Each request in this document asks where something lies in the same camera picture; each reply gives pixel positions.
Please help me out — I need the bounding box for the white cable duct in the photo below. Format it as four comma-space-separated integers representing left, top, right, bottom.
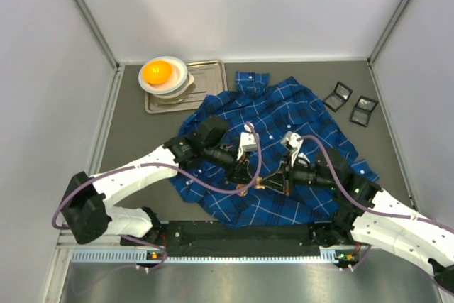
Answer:
70, 246, 359, 265

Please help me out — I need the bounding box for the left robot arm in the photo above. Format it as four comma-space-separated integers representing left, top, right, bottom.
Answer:
58, 116, 260, 245

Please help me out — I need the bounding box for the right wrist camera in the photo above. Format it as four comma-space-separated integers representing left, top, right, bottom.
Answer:
281, 131, 309, 166

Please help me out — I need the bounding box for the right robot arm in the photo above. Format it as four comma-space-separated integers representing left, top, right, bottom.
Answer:
258, 148, 453, 292

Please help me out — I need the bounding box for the round brown badge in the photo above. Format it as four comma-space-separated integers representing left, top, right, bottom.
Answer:
236, 184, 248, 197

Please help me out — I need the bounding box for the orange ball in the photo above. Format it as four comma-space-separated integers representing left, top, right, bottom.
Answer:
142, 60, 172, 85

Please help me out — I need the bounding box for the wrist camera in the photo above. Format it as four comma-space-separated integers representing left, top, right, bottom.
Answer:
237, 132, 258, 160
281, 131, 309, 166

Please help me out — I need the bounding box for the black jewelry box right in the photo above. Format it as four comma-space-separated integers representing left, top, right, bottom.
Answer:
349, 95, 379, 127

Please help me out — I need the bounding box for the white bowl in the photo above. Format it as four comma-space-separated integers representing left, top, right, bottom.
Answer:
138, 56, 194, 97

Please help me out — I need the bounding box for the silver metal tray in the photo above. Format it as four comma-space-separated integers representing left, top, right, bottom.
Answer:
145, 60, 227, 114

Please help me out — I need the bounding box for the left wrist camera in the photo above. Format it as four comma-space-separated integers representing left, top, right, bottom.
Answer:
237, 132, 258, 160

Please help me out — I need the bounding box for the black jewelry box left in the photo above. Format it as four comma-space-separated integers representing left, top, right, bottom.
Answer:
323, 82, 353, 112

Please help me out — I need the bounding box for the black jewelry box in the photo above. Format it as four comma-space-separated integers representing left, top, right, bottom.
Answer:
349, 95, 379, 127
323, 82, 353, 112

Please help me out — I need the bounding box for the blue plaid shirt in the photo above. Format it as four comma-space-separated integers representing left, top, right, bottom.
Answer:
170, 72, 380, 228

